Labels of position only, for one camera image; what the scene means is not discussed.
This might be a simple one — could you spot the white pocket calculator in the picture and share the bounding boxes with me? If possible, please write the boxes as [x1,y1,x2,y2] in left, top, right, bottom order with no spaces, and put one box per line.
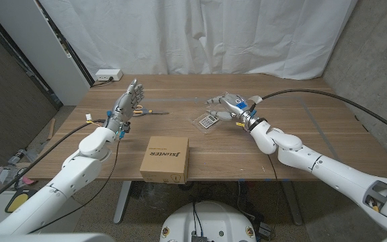
[198,114,220,130]

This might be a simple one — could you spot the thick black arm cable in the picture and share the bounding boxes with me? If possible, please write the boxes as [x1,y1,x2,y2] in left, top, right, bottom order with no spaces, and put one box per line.
[0,119,109,212]
[249,88,387,140]

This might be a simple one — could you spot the brown cardboard box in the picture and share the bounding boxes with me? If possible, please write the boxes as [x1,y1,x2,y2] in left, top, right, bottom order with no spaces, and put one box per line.
[139,135,190,185]

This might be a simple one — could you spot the clear plastic clamshell container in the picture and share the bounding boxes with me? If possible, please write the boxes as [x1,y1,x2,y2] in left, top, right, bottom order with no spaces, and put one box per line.
[190,92,248,134]

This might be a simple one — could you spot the grey table leg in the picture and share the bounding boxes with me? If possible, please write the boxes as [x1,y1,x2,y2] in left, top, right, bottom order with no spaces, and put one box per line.
[282,181,304,227]
[113,180,132,225]

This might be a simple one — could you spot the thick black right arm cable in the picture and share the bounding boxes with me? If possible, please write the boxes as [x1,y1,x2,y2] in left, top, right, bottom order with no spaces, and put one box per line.
[249,88,387,140]

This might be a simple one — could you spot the white curtain cloth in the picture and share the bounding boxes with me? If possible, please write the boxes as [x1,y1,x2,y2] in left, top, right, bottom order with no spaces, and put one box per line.
[38,0,359,81]

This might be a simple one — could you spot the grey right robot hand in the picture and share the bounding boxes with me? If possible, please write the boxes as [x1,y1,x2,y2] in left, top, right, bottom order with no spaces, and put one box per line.
[206,93,253,122]

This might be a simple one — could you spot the white power strip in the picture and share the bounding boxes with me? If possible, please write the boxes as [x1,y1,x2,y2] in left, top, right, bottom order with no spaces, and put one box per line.
[95,69,124,82]

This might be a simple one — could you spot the grey scissors with yellow handles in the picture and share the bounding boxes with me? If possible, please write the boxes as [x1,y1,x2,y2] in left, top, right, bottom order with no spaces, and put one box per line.
[132,105,170,118]

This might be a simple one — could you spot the grey floor power strip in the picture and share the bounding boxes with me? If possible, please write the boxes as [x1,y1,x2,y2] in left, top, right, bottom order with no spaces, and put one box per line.
[256,221,275,240]

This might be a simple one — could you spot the white cabinet with black edge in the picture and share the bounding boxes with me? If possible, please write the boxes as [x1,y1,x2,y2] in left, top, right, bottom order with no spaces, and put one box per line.
[0,0,95,107]

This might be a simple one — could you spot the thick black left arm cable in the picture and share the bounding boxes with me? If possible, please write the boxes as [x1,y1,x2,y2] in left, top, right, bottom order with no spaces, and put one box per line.
[0,119,109,212]

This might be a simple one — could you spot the white robot torso dome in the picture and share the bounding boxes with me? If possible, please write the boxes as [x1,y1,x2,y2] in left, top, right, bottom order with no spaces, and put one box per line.
[159,200,257,242]

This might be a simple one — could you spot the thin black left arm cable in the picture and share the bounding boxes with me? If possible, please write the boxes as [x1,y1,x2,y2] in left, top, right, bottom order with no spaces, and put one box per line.
[28,139,122,235]

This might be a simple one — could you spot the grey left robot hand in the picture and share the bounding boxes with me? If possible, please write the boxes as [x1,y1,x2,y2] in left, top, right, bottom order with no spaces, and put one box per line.
[105,79,145,134]

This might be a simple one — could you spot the yellow and black foot pedal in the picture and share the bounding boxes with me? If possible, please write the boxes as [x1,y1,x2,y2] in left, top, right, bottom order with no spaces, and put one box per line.
[4,188,42,214]

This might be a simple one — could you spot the black power strip cord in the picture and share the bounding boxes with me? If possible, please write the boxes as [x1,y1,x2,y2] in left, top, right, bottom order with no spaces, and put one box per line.
[91,77,114,88]

